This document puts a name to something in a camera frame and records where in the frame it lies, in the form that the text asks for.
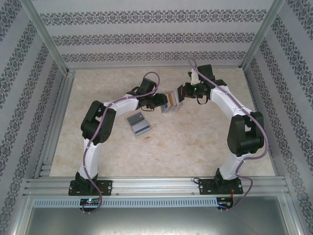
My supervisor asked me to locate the clear plastic card stand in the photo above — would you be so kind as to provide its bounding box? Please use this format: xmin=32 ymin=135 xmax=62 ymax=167
xmin=160 ymin=90 xmax=184 ymax=114

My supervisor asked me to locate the grey card with black stripe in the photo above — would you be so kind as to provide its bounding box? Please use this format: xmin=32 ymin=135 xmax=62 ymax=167
xmin=131 ymin=122 xmax=153 ymax=137

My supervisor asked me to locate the beige card holder wallet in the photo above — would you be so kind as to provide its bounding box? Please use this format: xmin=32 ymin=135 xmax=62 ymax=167
xmin=124 ymin=111 xmax=157 ymax=141

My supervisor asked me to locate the grey sheet metal panel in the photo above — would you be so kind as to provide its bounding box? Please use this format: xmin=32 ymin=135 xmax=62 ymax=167
xmin=24 ymin=207 xmax=294 ymax=235

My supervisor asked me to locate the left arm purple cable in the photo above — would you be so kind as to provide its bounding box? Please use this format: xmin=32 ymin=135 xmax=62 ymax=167
xmin=82 ymin=70 xmax=161 ymax=216

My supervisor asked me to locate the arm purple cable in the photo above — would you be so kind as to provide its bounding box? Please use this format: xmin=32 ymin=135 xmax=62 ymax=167
xmin=188 ymin=58 xmax=269 ymax=211
xmin=82 ymin=70 xmax=161 ymax=216

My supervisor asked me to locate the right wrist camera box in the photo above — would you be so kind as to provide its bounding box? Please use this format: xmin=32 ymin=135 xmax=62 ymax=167
xmin=187 ymin=70 xmax=199 ymax=85

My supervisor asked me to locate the thin aluminium wall rail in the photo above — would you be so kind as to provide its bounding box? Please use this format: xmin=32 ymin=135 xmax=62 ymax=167
xmin=66 ymin=65 xmax=245 ymax=71

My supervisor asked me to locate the aluminium corner post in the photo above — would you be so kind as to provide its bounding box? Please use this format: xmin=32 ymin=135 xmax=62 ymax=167
xmin=23 ymin=0 xmax=70 ymax=75
xmin=241 ymin=0 xmax=287 ymax=71

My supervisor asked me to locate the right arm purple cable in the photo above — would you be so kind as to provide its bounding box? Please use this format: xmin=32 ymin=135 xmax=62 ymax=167
xmin=188 ymin=58 xmax=269 ymax=211

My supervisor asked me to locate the aluminium mounting rail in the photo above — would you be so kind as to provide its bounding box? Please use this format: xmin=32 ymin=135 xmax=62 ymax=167
xmin=23 ymin=176 xmax=291 ymax=196

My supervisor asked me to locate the aluminium side rail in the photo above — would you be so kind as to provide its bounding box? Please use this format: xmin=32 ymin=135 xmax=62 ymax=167
xmin=33 ymin=70 xmax=77 ymax=179

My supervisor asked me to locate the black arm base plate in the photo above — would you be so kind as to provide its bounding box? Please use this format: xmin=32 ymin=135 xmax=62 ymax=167
xmin=198 ymin=178 xmax=244 ymax=196
xmin=68 ymin=180 xmax=113 ymax=196

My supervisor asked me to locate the grey slotted cable duct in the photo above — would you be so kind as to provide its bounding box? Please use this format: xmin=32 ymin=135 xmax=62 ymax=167
xmin=33 ymin=197 xmax=218 ymax=208

